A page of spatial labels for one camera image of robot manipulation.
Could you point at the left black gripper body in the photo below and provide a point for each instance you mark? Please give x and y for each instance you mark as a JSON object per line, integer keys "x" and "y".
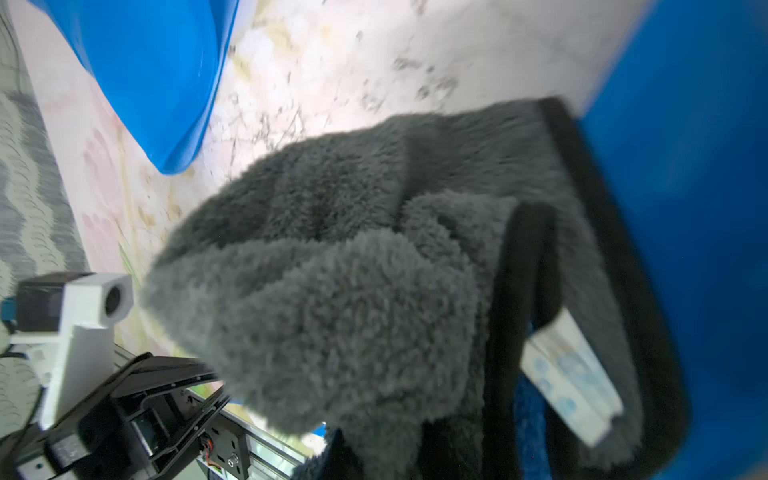
{"x": 140, "y": 423}

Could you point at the grey blue microfibre cloth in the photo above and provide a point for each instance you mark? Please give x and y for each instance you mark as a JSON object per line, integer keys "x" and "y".
{"x": 452, "y": 296}

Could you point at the blue rubber boot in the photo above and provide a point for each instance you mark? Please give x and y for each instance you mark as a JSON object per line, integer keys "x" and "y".
{"x": 680, "y": 132}
{"x": 158, "y": 63}

